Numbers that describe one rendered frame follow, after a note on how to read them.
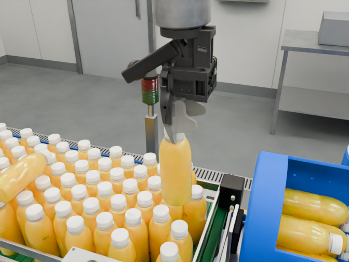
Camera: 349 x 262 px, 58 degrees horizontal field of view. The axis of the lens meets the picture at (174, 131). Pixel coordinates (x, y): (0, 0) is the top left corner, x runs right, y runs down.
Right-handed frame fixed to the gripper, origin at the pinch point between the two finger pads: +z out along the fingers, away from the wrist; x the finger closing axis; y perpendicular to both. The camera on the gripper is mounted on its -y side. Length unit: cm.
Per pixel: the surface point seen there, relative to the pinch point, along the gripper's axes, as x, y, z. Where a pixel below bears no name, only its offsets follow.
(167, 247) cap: -7.6, 0.0, 24.8
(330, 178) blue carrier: 21.6, 33.0, 21.4
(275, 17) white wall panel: 331, 2, 49
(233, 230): 5.1, 12.3, 29.1
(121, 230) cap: -6.6, -11.5, 24.5
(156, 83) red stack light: 44, -22, 11
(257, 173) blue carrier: 5.2, 16.1, 11.0
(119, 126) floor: 203, -138, 138
